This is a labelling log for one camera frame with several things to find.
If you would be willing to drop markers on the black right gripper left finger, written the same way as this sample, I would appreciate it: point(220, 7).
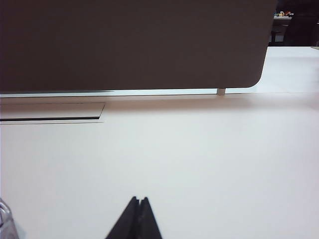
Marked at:
point(127, 224)

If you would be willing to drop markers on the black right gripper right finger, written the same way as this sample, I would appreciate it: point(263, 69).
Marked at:
point(148, 224)

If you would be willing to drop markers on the grey partition support post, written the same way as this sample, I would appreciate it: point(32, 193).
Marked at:
point(221, 92)

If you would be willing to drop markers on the brown fabric desk partition panel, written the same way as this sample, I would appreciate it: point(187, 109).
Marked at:
point(124, 42)

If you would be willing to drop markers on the small colourful desk items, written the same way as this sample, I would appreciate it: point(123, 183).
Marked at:
point(282, 14)

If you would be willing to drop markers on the dark background desk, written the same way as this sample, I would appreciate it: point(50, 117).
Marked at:
point(296, 30)

